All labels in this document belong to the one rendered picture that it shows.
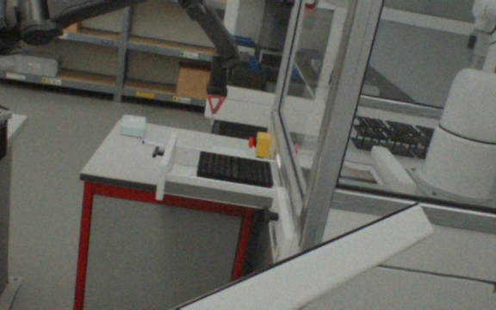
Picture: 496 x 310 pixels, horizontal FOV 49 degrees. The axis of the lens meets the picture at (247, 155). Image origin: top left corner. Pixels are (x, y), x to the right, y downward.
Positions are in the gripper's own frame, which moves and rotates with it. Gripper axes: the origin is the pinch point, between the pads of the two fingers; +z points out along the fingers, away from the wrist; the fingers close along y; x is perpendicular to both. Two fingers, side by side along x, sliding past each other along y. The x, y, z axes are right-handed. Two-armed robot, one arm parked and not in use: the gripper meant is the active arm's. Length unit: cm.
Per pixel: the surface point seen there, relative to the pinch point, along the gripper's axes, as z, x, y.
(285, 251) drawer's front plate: 7, -12, -77
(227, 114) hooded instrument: 16, -11, 50
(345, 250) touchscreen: -24, -4, -127
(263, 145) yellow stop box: 10.3, -18.5, -2.0
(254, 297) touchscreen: -25, 8, -138
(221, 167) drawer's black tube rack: 6.9, -0.9, -32.4
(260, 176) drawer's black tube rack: 7.3, -12.0, -36.2
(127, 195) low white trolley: 26.5, 26.5, -16.1
